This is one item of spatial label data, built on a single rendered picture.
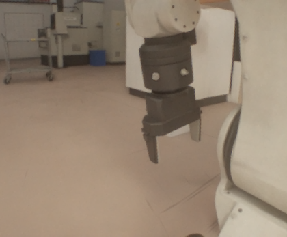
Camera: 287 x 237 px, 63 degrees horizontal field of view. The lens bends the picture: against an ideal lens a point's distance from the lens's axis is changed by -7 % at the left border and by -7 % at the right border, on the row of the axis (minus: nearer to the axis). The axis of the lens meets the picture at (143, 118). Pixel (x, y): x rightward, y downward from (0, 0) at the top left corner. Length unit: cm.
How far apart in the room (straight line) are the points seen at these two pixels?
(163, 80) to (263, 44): 18
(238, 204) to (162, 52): 25
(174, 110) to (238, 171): 16
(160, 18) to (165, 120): 17
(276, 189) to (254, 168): 3
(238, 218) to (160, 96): 23
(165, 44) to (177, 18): 5
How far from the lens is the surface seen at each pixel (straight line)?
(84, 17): 887
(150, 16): 40
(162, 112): 42
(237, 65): 345
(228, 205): 41
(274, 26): 28
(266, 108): 30
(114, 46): 835
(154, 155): 46
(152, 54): 40
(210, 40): 305
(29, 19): 1284
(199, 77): 291
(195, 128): 52
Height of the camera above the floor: 75
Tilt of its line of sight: 17 degrees down
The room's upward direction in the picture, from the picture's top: 1 degrees clockwise
